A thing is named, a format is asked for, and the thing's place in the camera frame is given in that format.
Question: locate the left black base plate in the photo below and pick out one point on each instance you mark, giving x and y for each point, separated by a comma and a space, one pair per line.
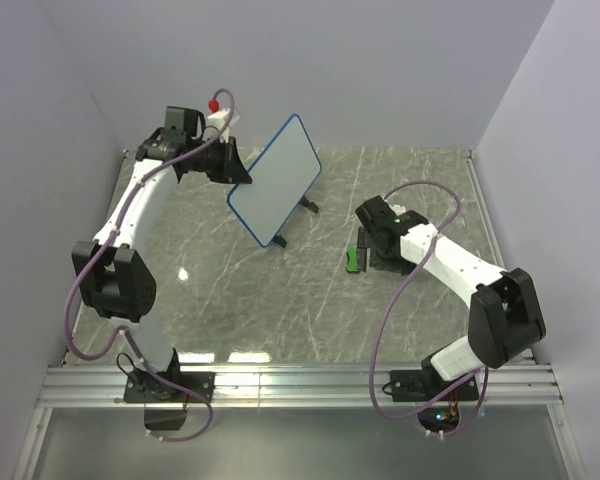
141, 387

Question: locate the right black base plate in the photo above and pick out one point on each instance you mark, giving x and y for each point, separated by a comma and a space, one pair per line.
410, 385

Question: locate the aluminium rail frame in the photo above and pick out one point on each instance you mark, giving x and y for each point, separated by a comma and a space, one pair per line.
288, 334

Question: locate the blue framed whiteboard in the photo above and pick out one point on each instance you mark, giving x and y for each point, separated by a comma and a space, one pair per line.
282, 174

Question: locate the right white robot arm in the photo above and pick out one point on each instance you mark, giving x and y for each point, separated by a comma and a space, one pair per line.
505, 317

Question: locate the green whiteboard eraser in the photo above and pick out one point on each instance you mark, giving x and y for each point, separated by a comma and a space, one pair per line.
352, 261

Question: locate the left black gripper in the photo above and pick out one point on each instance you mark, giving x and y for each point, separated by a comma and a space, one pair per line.
232, 169

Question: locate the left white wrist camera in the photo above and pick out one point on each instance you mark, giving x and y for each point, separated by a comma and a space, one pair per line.
217, 118

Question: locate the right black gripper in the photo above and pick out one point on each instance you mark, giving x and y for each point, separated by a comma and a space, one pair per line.
398, 265

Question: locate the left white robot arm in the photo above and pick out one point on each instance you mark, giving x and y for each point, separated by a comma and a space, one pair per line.
112, 276

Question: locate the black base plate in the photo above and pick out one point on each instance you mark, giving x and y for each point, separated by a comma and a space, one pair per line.
141, 387
410, 385

